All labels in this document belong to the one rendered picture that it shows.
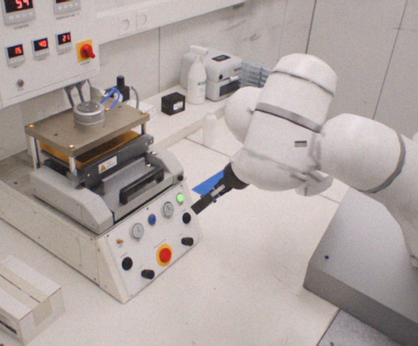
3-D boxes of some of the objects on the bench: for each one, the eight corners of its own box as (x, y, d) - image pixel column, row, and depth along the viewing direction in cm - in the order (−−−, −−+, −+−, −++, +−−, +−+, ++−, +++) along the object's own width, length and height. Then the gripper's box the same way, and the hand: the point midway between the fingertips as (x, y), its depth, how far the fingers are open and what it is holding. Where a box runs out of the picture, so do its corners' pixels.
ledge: (69, 143, 182) (68, 133, 179) (199, 83, 240) (200, 75, 238) (125, 171, 168) (125, 160, 165) (248, 100, 227) (249, 91, 224)
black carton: (160, 111, 200) (160, 96, 196) (176, 106, 206) (176, 91, 202) (169, 116, 197) (170, 101, 193) (185, 110, 202) (186, 95, 199)
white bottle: (213, 147, 187) (216, 114, 179) (201, 145, 187) (203, 112, 179) (215, 141, 191) (217, 108, 183) (202, 139, 191) (204, 107, 183)
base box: (-4, 217, 142) (-15, 169, 133) (90, 167, 169) (87, 125, 159) (123, 305, 118) (121, 255, 108) (211, 231, 144) (215, 185, 134)
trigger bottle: (183, 101, 210) (185, 47, 196) (192, 95, 216) (195, 42, 202) (200, 106, 206) (203, 51, 193) (209, 100, 213) (213, 47, 199)
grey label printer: (178, 87, 223) (178, 52, 214) (206, 77, 236) (208, 44, 227) (216, 104, 210) (219, 68, 201) (244, 93, 223) (248, 58, 213)
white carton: (97, 137, 178) (95, 120, 174) (131, 114, 195) (131, 99, 191) (123, 146, 174) (123, 128, 170) (156, 122, 191) (156, 106, 187)
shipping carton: (-27, 307, 114) (-35, 281, 109) (19, 277, 123) (14, 252, 118) (21, 349, 105) (14, 323, 100) (66, 313, 114) (63, 287, 109)
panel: (129, 299, 119) (103, 235, 113) (200, 239, 140) (181, 182, 134) (134, 301, 117) (108, 235, 112) (205, 239, 138) (187, 182, 133)
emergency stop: (160, 265, 128) (155, 252, 126) (169, 257, 130) (165, 244, 129) (164, 266, 126) (159, 252, 125) (173, 257, 129) (169, 245, 128)
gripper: (248, 147, 119) (200, 189, 136) (218, 168, 110) (171, 210, 127) (267, 171, 118) (216, 209, 135) (238, 193, 109) (188, 232, 126)
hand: (201, 204), depth 129 cm, fingers closed
